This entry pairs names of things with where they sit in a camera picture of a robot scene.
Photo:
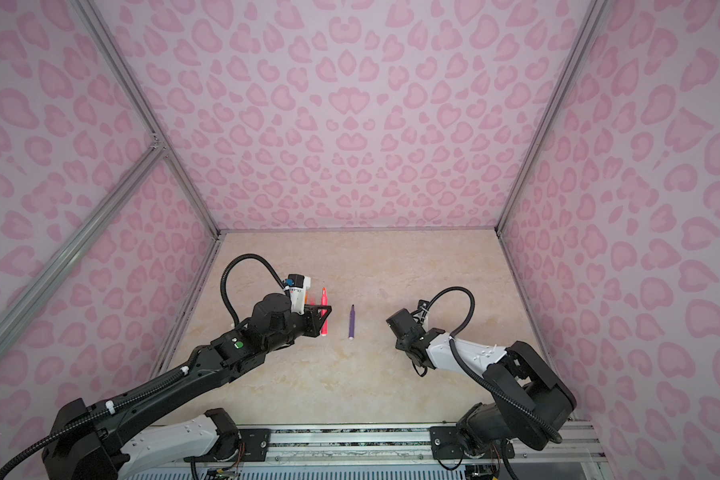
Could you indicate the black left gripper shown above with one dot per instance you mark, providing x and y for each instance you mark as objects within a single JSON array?
[{"x": 313, "y": 317}]

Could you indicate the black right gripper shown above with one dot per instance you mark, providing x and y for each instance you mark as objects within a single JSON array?
[{"x": 399, "y": 344}]

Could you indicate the pink highlighter pen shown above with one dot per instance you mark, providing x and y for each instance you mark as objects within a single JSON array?
[{"x": 324, "y": 314}]

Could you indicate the purple marker pen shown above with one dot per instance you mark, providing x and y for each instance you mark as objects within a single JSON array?
[{"x": 352, "y": 323}]

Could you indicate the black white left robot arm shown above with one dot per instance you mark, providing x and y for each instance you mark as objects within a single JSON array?
[{"x": 117, "y": 438}]

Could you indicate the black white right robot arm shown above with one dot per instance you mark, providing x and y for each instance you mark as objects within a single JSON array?
[{"x": 530, "y": 402}]

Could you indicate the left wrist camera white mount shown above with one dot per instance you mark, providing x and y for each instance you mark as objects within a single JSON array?
[{"x": 296, "y": 287}]

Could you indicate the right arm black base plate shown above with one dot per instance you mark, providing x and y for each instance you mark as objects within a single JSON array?
[{"x": 445, "y": 443}]

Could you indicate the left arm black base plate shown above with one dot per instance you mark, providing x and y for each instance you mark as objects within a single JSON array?
[{"x": 246, "y": 445}]

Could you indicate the aluminium front rail frame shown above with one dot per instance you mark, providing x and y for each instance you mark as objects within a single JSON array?
[{"x": 396, "y": 451}]

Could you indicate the diagonal aluminium wall strut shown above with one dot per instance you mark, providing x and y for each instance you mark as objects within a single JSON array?
[{"x": 14, "y": 320}]

